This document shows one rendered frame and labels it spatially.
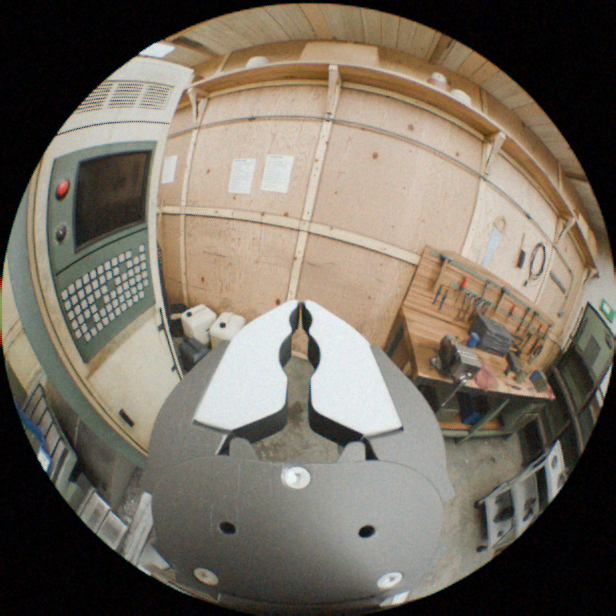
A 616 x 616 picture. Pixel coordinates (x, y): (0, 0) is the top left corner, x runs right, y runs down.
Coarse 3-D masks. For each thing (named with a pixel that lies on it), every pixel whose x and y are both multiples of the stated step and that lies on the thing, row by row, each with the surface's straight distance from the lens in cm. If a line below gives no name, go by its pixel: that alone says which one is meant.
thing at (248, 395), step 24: (288, 312) 10; (240, 336) 9; (264, 336) 9; (288, 336) 9; (240, 360) 8; (264, 360) 8; (288, 360) 10; (216, 384) 7; (240, 384) 7; (264, 384) 7; (216, 408) 7; (240, 408) 7; (264, 408) 7; (240, 432) 7; (264, 432) 7
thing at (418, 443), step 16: (384, 368) 8; (400, 384) 8; (400, 400) 7; (416, 400) 8; (400, 416) 7; (416, 416) 7; (432, 416) 8; (400, 432) 7; (416, 432) 7; (432, 432) 7; (368, 448) 7; (384, 448) 6; (400, 448) 7; (416, 448) 7; (432, 448) 7; (416, 464) 7; (432, 464) 7; (432, 480) 7; (448, 480) 7; (448, 496) 7
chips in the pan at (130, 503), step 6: (138, 474) 102; (132, 480) 102; (138, 480) 100; (132, 486) 103; (138, 486) 100; (132, 492) 103; (126, 498) 104; (132, 498) 102; (138, 498) 101; (126, 504) 104; (132, 504) 102; (138, 504) 101; (126, 510) 105; (132, 510) 103; (132, 516) 103
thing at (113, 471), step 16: (48, 384) 158; (64, 400) 127; (64, 416) 127; (64, 432) 130; (80, 432) 110; (80, 448) 113; (96, 448) 99; (112, 448) 89; (80, 464) 118; (96, 464) 102; (112, 464) 91; (128, 464) 96; (96, 480) 107; (112, 480) 95; (128, 480) 102; (112, 496) 102
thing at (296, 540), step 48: (192, 480) 6; (240, 480) 5; (288, 480) 5; (336, 480) 5; (384, 480) 6; (192, 528) 6; (240, 528) 5; (288, 528) 5; (336, 528) 5; (384, 528) 6; (432, 528) 6; (192, 576) 6; (240, 576) 6; (288, 576) 6; (336, 576) 6; (384, 576) 6
